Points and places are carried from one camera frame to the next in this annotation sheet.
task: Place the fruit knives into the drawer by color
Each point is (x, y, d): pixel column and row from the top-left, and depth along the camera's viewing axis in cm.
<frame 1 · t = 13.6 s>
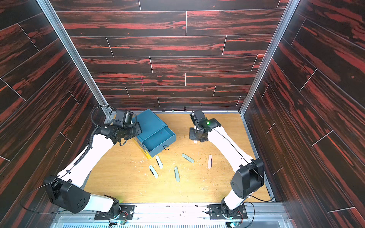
left hand: (142, 129, 81), fingers closed
right hand: (197, 134, 84), fingers closed
teal drawer cabinet: (150, 124, 86), point 23 cm above the table
teal upper drawer: (161, 139, 84), point 19 cm above the table
green fruit knife upper: (187, 157, 95), on the table
green fruit knife lower: (177, 174, 88), on the table
white fruit knife upper: (159, 162, 94), on the table
white fruit knife lower: (154, 172, 90), on the table

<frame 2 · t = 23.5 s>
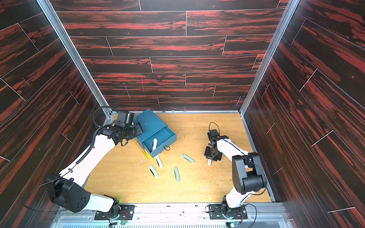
left hand: (143, 129, 82), fingers closed
right hand: (212, 156, 93), fingers closed
pink fruit knife left: (154, 144, 84), point 17 cm above the table
the other named things where they were.

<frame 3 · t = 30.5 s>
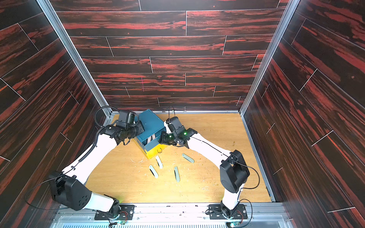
left hand: (144, 127, 83), fingers closed
right hand: (161, 138, 83), fingers closed
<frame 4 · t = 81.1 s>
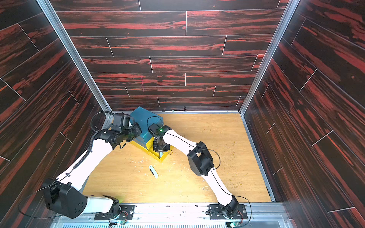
left hand: (143, 129, 82), fingers closed
right hand: (161, 149, 95), fingers open
yellow bottom drawer: (156, 154, 92), point 5 cm above the table
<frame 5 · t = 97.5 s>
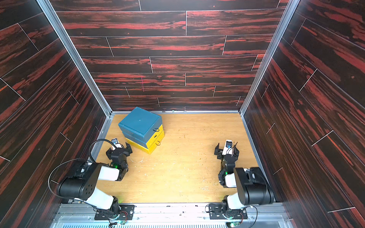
left hand: (120, 145, 92), fingers open
right hand: (230, 145, 89), fingers open
